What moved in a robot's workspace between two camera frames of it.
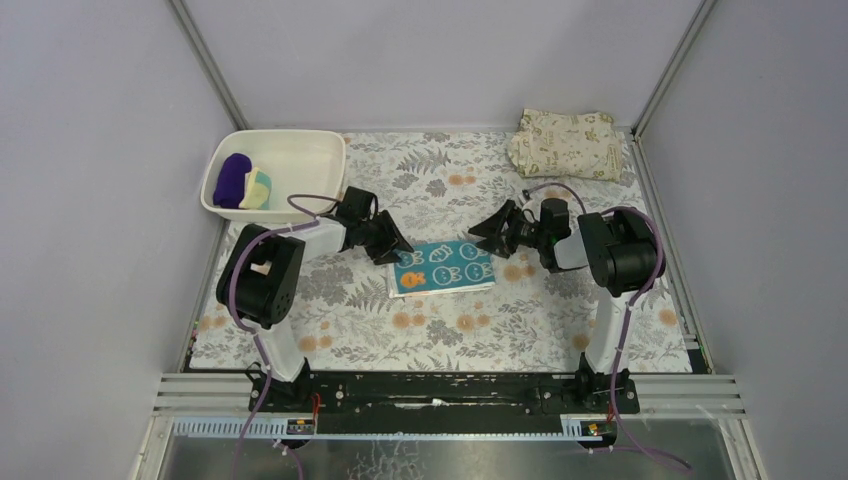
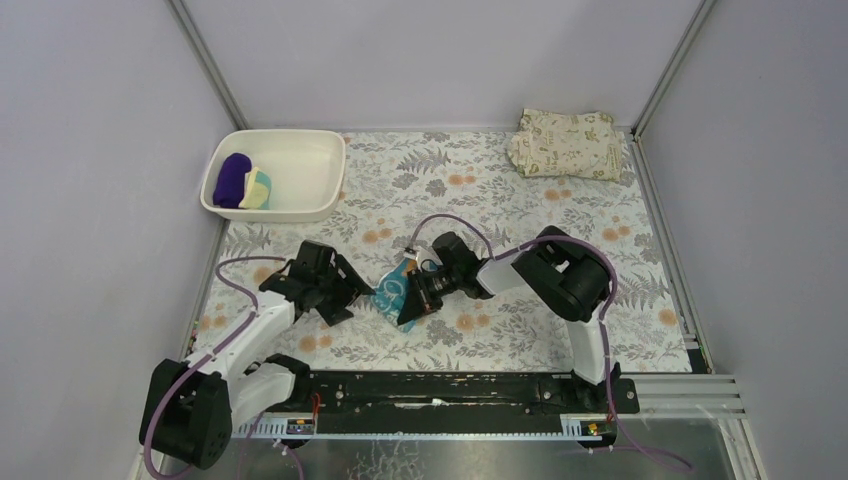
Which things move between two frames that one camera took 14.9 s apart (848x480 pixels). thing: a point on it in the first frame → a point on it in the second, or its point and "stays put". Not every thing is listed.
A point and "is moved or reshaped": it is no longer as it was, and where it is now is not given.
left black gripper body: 380,233 → 332,287
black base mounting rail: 442,401 stays put
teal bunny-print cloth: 436,267 is moved or reshaped
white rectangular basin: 299,162 stays put
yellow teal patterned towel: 257,189 stays put
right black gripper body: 506,230 → 419,292
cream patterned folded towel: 579,143 stays put
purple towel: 230,180 stays put
